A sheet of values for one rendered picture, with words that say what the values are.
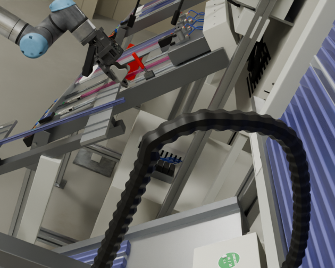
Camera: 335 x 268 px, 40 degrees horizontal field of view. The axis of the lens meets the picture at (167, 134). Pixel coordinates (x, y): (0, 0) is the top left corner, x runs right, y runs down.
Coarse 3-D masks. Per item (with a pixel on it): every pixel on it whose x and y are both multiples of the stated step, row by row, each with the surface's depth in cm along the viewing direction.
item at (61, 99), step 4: (80, 72) 212; (80, 76) 209; (76, 80) 203; (72, 84) 198; (68, 88) 193; (72, 88) 197; (64, 92) 189; (68, 92) 192; (60, 96) 186; (64, 96) 187; (56, 100) 182; (60, 100) 182; (56, 104) 178; (60, 104) 181; (52, 108) 174; (48, 112) 170
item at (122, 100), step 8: (104, 104) 127; (112, 104) 126; (80, 112) 128; (88, 112) 127; (56, 120) 130; (64, 120) 129; (40, 128) 130; (48, 128) 130; (16, 136) 131; (24, 136) 131; (0, 144) 133
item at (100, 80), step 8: (88, 80) 199; (96, 80) 191; (104, 80) 184; (80, 88) 192; (88, 88) 184; (72, 96) 186; (88, 96) 172; (72, 104) 173; (88, 104) 162; (56, 112) 174; (72, 112) 162
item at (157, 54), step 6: (150, 54) 186; (156, 54) 181; (162, 54) 176; (150, 60) 176; (156, 60) 172; (168, 60) 164; (156, 66) 163; (174, 66) 152; (144, 72) 164; (162, 72) 153; (144, 78) 156
